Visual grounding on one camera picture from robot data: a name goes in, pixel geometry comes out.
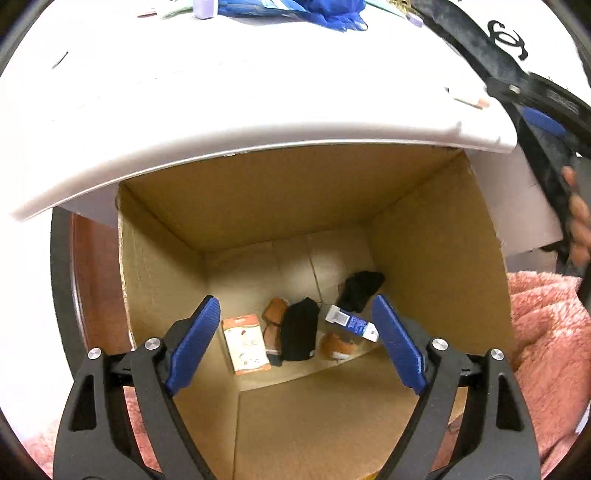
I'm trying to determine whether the person's right hand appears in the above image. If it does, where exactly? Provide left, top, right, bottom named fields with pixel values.
left=561, top=166, right=591, bottom=268

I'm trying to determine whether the teal packet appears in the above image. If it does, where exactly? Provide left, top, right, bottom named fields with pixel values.
left=161, top=0, right=195, bottom=20

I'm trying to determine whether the brown cloth piece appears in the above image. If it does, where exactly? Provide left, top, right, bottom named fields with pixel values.
left=262, top=296, right=291, bottom=367

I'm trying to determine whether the orange and white small carton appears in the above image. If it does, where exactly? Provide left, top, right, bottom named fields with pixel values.
left=222, top=315, right=272, bottom=376

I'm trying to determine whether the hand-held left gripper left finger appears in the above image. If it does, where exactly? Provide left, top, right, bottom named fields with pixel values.
left=54, top=295, right=221, bottom=480

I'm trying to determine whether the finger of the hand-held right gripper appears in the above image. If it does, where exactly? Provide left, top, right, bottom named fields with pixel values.
left=485, top=71, right=591, bottom=155

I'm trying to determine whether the pink and white pen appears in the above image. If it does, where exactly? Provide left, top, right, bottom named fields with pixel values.
left=449, top=89, right=491, bottom=110

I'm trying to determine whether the black cloth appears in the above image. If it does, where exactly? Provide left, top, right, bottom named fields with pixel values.
left=281, top=298, right=320, bottom=361
left=339, top=271, right=385, bottom=312

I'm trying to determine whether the blue and white small carton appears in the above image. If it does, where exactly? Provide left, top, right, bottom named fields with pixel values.
left=324, top=305, right=380, bottom=342

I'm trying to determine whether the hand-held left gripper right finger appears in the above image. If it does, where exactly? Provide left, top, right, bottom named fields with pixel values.
left=372, top=294, right=541, bottom=480

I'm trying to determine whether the orange white round item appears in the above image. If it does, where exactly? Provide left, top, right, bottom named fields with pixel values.
left=320, top=332, right=356, bottom=361

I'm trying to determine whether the blue plastic bag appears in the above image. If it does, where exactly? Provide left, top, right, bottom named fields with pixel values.
left=217, top=0, right=370, bottom=32

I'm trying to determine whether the pink fluffy blanket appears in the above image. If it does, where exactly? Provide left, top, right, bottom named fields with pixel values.
left=23, top=271, right=591, bottom=480

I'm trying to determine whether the black bed frame edge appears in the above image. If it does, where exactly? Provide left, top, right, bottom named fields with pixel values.
left=411, top=0, right=583, bottom=278

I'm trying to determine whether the brown cardboard box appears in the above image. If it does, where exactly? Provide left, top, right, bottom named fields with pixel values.
left=115, top=143, right=518, bottom=480

